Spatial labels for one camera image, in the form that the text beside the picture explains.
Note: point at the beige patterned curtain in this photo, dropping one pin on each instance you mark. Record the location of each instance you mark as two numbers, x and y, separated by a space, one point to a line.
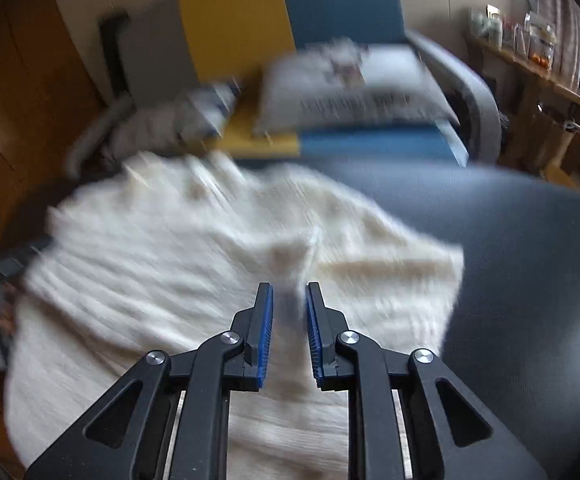
564 20

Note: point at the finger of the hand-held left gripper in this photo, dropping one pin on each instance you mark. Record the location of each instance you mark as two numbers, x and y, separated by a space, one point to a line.
25 257

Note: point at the cluster of jars and bottles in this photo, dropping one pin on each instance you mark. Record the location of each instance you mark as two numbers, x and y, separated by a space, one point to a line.
514 35

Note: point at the triangle pattern cushion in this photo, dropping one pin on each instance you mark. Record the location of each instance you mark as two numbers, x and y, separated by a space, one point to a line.
205 110

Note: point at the grey deer print cushion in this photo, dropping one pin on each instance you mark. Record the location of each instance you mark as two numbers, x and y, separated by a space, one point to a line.
394 70

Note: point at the cream knitted scarf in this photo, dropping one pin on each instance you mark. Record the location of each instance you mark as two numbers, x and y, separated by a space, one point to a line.
170 270

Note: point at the beige woven basket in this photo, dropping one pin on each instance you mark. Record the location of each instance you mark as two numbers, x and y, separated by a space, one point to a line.
554 145

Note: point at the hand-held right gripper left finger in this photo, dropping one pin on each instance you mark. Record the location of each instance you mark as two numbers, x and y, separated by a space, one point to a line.
266 330

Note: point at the wooden table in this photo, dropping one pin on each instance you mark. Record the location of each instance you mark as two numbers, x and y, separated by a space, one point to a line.
519 62

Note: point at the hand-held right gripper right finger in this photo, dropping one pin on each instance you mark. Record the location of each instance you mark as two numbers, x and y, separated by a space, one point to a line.
314 330

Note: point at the grey yellow blue sofa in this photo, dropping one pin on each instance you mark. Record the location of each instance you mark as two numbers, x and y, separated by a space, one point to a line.
340 0

